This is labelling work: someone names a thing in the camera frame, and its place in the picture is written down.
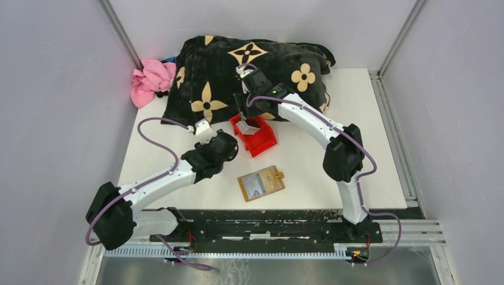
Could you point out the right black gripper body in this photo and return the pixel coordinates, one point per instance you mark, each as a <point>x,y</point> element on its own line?
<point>253,109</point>

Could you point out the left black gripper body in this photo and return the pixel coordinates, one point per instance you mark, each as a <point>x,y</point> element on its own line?
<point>201,146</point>

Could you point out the red plastic bin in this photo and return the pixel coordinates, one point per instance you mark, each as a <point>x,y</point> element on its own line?
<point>261,141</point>

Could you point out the silver credit card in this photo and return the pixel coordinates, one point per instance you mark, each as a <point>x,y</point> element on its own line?
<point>253,186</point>

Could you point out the yellow leather card holder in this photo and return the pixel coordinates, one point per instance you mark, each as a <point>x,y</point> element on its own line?
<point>279,174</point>

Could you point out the gold credit card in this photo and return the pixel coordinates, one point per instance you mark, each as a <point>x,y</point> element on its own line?
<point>269,179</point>

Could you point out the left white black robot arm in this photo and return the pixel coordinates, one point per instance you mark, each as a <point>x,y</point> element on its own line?
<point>118,213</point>

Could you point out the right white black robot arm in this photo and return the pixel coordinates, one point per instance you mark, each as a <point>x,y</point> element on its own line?
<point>344,152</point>

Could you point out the stack of credit cards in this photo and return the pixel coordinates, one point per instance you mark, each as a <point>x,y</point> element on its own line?
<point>246,129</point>

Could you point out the black floral blanket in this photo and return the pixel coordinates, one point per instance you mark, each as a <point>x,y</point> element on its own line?
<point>210,70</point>

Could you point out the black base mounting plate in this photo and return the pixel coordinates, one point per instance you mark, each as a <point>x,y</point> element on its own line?
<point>268,231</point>

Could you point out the pink cloth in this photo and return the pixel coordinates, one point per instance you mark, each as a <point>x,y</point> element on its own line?
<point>155,77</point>

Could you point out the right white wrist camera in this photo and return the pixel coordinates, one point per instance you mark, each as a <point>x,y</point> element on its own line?
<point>244,69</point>

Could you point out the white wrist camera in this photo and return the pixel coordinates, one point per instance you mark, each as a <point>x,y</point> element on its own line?
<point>244,69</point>
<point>203,129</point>

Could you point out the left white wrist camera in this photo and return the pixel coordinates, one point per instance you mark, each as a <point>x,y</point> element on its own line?
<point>203,129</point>

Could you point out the aluminium rail frame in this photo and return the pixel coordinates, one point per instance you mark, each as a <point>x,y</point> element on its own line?
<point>406,232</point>

